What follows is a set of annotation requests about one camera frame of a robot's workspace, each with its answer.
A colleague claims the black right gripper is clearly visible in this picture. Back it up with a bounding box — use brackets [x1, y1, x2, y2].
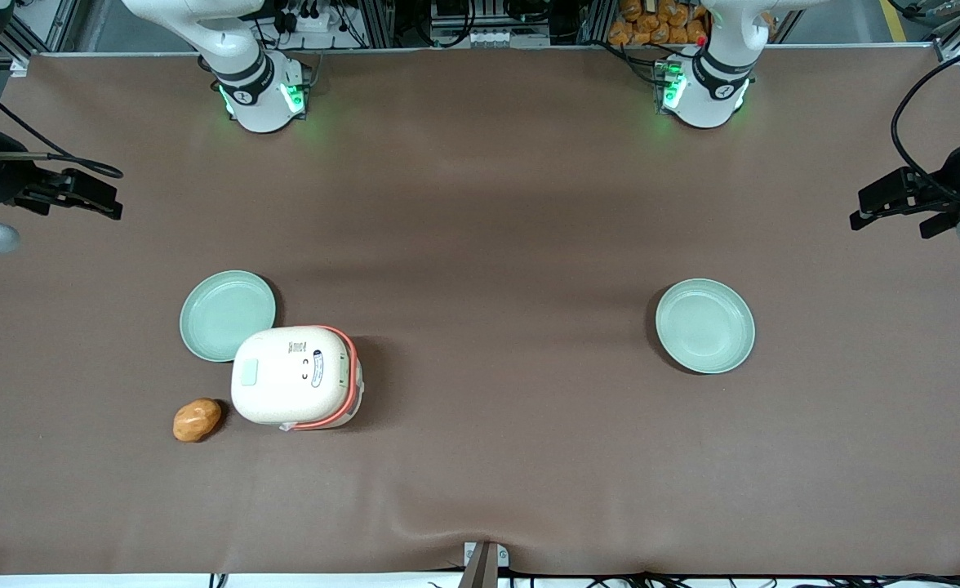
[0, 135, 124, 221]

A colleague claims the cream rice cooker orange trim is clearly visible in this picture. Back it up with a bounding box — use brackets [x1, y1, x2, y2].
[230, 325, 364, 431]

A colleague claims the pale green plate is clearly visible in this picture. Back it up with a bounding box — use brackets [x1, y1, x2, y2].
[179, 270, 278, 363]
[655, 278, 756, 375]

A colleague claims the orange-brown potato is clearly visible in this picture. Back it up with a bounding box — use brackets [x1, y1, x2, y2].
[173, 398, 223, 443]

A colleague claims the white power strip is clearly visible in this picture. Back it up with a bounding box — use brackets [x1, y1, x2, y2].
[280, 7, 349, 35]

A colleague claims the bag of orange items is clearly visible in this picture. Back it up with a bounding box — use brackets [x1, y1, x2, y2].
[608, 0, 711, 47]

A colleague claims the brown table mat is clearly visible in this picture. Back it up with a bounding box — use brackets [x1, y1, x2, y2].
[0, 47, 960, 577]

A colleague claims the white electronics box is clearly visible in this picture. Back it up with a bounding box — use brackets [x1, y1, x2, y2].
[429, 23, 552, 48]

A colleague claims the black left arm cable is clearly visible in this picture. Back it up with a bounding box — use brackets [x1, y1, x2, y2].
[891, 49, 960, 205]

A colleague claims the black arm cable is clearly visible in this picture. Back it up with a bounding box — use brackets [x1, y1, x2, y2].
[0, 69, 125, 180]
[891, 49, 960, 205]

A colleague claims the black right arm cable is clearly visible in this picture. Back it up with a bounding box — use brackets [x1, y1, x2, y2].
[0, 69, 125, 180]

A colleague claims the aluminium frame post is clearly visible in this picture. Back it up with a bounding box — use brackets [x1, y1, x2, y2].
[362, 0, 399, 48]
[578, 0, 616, 46]

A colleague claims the grey metal bracket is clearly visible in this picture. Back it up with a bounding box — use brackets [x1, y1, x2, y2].
[463, 541, 510, 588]

